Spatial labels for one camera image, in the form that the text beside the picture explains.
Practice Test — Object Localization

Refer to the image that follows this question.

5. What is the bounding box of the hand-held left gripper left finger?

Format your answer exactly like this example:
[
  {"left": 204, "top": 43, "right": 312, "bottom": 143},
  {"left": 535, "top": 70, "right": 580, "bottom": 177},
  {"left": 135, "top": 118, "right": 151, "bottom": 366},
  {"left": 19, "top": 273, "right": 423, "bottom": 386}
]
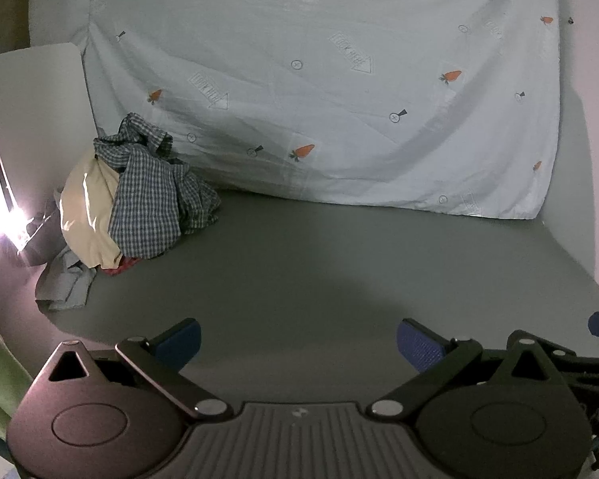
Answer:
[{"left": 32, "top": 317, "right": 235, "bottom": 422}]

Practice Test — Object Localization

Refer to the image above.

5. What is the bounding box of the white rounded board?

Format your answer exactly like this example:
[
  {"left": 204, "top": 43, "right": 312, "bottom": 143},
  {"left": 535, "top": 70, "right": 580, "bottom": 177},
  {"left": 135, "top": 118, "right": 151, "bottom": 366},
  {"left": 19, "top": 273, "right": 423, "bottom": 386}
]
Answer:
[{"left": 0, "top": 42, "right": 95, "bottom": 210}]

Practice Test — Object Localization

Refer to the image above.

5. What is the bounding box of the cream garment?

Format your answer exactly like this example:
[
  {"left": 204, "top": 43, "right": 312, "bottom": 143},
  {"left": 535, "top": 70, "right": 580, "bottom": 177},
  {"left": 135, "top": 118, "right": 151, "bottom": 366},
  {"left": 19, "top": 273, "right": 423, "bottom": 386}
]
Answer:
[{"left": 60, "top": 152, "right": 125, "bottom": 270}]

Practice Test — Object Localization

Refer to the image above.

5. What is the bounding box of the green cloth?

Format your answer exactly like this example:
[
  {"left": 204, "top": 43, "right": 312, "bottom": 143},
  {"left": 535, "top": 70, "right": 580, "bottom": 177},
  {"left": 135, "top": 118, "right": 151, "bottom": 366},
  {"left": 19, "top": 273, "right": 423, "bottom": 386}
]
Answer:
[{"left": 0, "top": 317, "right": 36, "bottom": 440}]

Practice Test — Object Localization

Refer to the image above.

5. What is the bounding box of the red garment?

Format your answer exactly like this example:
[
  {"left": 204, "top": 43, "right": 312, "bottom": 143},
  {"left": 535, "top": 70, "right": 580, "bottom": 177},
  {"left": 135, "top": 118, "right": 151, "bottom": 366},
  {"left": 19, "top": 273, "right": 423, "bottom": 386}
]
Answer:
[{"left": 102, "top": 254, "right": 143, "bottom": 277}]

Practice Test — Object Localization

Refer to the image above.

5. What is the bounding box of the grey blue garment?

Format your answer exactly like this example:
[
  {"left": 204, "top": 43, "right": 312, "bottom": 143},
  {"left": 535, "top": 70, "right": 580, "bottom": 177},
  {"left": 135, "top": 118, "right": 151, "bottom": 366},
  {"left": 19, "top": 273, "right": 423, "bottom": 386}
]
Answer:
[{"left": 34, "top": 247, "right": 98, "bottom": 313}]

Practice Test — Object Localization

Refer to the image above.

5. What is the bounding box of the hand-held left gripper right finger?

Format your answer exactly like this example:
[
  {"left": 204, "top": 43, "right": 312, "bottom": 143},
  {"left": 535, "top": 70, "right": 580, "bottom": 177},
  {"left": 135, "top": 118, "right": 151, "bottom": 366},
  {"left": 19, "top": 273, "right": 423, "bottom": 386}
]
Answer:
[{"left": 367, "top": 318, "right": 572, "bottom": 420}]

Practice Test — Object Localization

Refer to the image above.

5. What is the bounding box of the carrot printed white bed sheet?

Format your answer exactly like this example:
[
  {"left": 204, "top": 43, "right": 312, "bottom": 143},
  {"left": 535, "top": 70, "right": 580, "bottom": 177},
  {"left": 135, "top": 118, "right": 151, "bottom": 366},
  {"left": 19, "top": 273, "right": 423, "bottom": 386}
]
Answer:
[{"left": 82, "top": 0, "right": 562, "bottom": 220}]

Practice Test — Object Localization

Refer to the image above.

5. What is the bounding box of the blue white checked shirt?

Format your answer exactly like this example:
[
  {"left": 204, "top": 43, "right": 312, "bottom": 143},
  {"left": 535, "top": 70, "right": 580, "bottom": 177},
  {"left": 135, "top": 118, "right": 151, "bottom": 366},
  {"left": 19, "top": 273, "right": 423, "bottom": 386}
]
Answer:
[{"left": 94, "top": 112, "right": 223, "bottom": 260}]

